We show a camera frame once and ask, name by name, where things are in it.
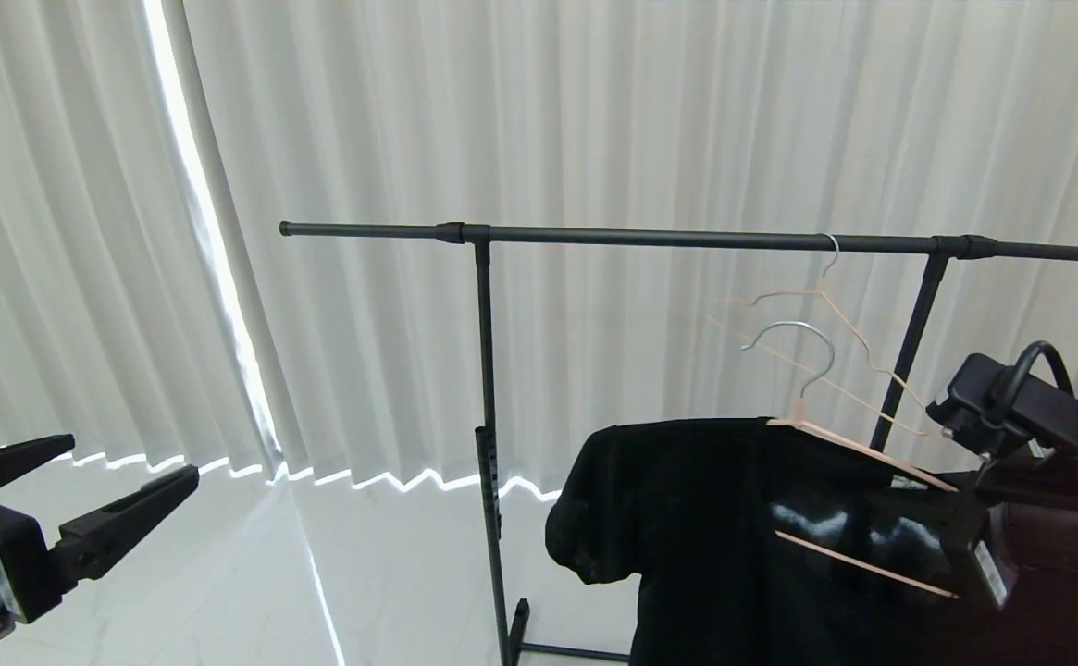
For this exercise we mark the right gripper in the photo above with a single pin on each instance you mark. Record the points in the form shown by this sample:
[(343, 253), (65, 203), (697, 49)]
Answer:
[(1047, 536)]

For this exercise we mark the pink clothes hanger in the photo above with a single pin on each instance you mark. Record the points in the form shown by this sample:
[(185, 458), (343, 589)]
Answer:
[(858, 453), (836, 250)]

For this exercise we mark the black t-shirt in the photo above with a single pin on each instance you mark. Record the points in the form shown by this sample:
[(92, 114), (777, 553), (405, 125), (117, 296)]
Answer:
[(687, 518)]

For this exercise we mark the black clothes rack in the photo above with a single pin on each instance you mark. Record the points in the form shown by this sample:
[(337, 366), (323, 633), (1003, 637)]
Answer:
[(640, 238)]

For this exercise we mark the white curtain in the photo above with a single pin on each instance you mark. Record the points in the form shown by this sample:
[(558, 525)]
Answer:
[(594, 111)]

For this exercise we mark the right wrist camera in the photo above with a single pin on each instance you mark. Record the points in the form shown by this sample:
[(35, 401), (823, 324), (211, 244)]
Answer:
[(1010, 398)]

